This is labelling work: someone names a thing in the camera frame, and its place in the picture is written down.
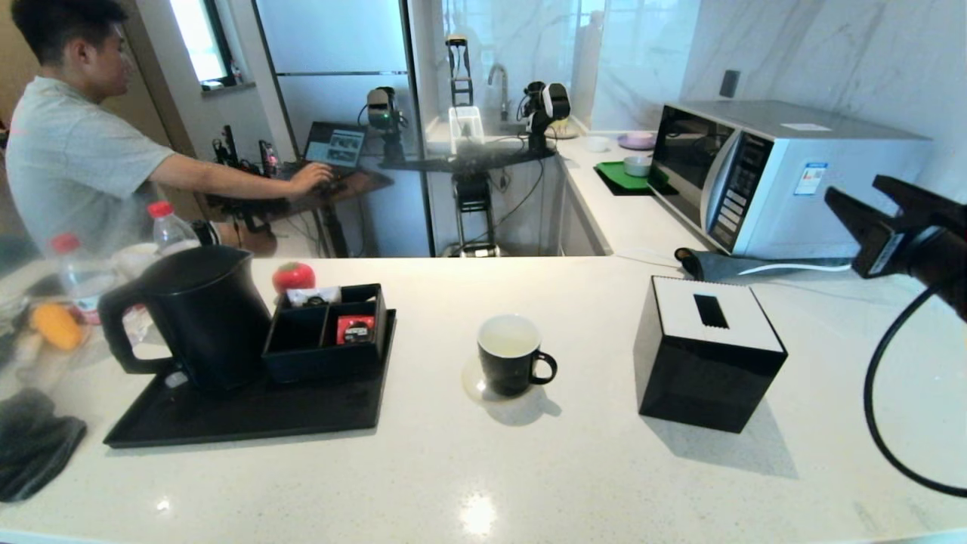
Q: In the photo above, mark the black handheld teleoperation rig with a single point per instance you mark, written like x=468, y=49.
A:
x=242, y=162

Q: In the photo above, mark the dark wall socket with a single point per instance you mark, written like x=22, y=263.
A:
x=729, y=84

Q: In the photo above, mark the small yellow cup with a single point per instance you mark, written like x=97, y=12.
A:
x=563, y=128

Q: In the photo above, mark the green plastic tray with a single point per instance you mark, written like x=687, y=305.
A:
x=613, y=175

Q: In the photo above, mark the purple plate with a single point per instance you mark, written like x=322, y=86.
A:
x=636, y=140

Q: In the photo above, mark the window with dark frame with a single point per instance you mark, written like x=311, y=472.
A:
x=198, y=38

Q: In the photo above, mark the black laptop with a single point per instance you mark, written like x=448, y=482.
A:
x=336, y=145

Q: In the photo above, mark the small white bowl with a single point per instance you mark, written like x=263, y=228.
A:
x=597, y=143

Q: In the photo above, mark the small grey bowl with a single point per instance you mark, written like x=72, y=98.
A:
x=637, y=166

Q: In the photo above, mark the clear water bottle red cap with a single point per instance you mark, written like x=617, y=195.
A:
x=172, y=230
x=75, y=276

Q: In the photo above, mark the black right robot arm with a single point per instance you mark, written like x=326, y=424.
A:
x=958, y=291

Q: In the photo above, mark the black teleoperation rig stand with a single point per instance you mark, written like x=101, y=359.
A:
x=472, y=200

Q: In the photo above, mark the black rectangular serving tray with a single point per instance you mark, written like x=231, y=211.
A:
x=264, y=415

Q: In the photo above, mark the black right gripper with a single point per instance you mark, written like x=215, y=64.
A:
x=906, y=253

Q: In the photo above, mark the round translucent coaster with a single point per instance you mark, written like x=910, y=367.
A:
x=470, y=387

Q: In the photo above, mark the person in grey t-shirt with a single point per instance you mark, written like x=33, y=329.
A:
x=75, y=159

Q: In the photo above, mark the dark grey folded cloth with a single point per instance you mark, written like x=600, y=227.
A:
x=34, y=446

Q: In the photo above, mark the red coffee sachet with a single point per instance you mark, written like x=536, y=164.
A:
x=353, y=331

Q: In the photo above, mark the black compartment organizer box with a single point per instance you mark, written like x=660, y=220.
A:
x=317, y=364

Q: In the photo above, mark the black mug white inside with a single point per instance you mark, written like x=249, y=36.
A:
x=508, y=374

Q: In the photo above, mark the silver microwave oven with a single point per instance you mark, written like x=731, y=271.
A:
x=786, y=196

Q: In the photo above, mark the chrome kitchen faucet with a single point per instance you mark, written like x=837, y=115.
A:
x=498, y=79

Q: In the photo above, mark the black upright frame device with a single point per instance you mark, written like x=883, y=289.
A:
x=458, y=74

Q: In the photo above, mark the black electric kettle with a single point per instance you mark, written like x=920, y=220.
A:
x=204, y=317

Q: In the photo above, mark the orange round object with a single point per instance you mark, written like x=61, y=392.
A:
x=54, y=325

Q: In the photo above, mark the white kitchen cabinet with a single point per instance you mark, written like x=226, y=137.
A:
x=578, y=227

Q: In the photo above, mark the white tea bag packet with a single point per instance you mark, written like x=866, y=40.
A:
x=310, y=296

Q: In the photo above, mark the black tissue box white lid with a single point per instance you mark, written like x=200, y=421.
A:
x=702, y=385

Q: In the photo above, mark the silver refrigerator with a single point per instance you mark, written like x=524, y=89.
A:
x=340, y=45

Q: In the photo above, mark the red tomato-shaped timer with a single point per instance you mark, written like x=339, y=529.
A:
x=293, y=276

